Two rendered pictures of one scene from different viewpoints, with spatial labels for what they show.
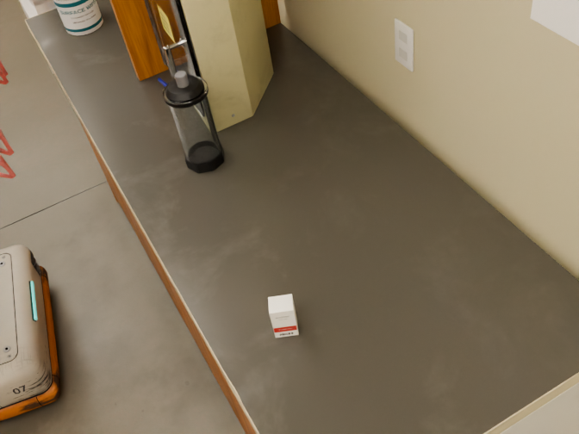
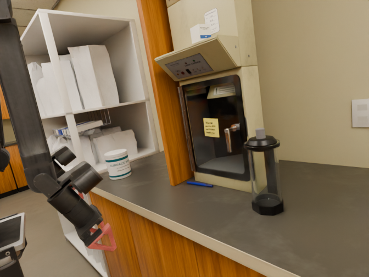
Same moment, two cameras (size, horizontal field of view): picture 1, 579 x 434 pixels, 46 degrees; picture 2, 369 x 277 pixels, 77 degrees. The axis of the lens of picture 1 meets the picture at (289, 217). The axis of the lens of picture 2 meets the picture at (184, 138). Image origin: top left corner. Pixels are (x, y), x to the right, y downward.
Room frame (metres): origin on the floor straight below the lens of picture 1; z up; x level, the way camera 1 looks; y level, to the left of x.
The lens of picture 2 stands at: (0.77, 0.66, 1.35)
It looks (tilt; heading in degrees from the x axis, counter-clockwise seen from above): 11 degrees down; 339
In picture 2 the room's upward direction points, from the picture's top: 10 degrees counter-clockwise
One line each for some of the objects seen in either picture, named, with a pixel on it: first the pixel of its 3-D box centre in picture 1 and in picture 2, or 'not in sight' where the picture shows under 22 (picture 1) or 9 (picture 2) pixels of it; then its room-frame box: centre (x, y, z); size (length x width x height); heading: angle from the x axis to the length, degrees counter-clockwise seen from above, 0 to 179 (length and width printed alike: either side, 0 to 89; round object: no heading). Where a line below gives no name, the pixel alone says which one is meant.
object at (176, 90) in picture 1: (183, 85); (261, 138); (1.34, 0.18, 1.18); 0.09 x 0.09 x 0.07
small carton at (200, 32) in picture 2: not in sight; (201, 35); (1.53, 0.24, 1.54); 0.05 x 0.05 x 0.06; 10
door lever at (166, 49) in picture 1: (176, 58); (231, 138); (1.48, 0.20, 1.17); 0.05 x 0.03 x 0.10; 111
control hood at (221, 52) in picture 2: not in sight; (194, 62); (1.57, 0.26, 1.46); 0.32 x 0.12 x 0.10; 21
